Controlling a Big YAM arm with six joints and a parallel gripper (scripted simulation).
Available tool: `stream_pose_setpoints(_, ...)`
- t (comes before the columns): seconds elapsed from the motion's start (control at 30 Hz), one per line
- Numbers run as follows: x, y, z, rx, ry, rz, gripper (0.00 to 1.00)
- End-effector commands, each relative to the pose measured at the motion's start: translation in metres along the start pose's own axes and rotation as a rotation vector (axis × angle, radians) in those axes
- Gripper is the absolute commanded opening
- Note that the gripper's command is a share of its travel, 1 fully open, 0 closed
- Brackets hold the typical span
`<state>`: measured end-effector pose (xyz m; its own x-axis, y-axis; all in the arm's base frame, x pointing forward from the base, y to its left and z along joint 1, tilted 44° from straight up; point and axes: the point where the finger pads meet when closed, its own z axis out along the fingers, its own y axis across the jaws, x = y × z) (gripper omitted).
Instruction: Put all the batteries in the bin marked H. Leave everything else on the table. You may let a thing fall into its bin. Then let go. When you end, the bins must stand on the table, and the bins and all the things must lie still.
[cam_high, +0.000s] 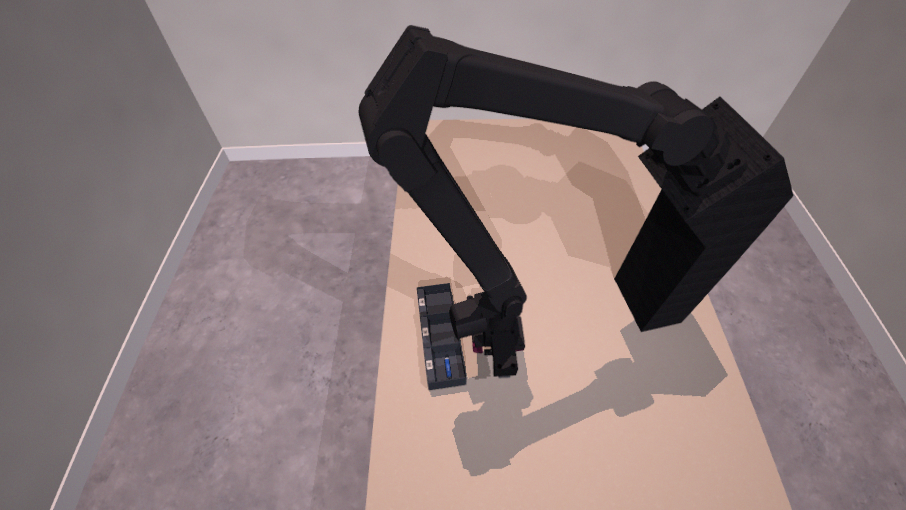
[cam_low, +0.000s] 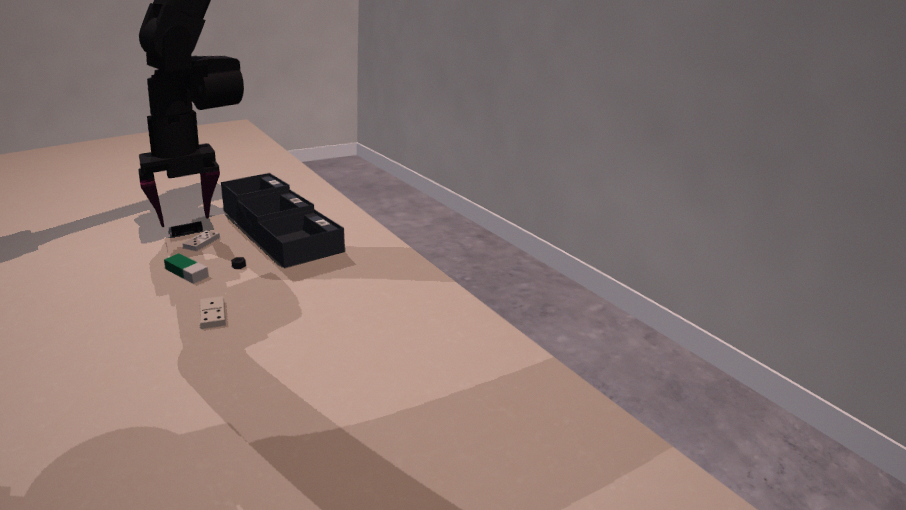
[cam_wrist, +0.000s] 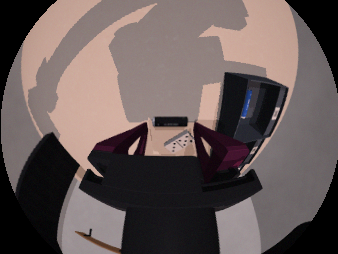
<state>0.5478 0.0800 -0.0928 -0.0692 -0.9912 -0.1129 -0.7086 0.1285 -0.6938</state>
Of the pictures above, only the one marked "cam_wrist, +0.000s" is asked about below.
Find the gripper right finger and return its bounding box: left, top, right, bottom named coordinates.
left=193, top=122, right=249, bottom=183

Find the black rack of bins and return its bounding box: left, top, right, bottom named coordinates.
left=217, top=72, right=289, bottom=171

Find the white domino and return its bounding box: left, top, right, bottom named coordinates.
left=164, top=131, right=195, bottom=153

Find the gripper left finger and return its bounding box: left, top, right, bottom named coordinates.
left=92, top=122, right=148, bottom=155

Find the blue battery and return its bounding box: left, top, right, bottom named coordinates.
left=241, top=89, right=252, bottom=118

